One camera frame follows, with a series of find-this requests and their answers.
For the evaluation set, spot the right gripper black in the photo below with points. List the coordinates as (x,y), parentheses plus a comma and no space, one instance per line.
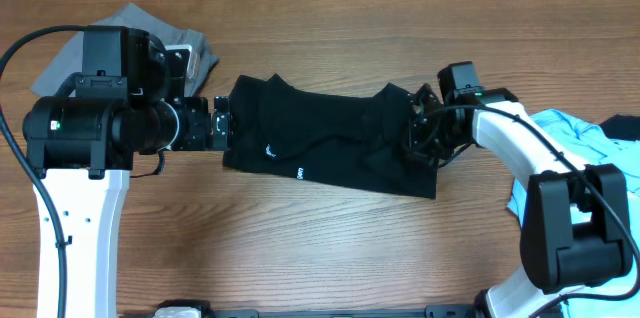
(420,125)

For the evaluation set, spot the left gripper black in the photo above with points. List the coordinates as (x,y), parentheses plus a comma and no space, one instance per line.
(200,131)

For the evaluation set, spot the black polo shirt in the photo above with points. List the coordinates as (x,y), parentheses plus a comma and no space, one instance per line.
(344,141)

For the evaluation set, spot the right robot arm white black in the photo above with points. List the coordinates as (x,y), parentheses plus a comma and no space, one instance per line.
(576,231)

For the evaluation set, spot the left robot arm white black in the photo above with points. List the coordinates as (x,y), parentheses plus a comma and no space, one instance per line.
(128,98)

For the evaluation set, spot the grey folded trousers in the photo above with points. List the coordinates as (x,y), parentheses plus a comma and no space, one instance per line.
(129,48)

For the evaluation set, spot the dark navy garment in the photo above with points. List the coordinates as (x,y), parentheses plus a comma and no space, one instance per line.
(622,127)

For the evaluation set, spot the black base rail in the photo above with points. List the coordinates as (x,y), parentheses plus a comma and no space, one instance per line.
(203,309)

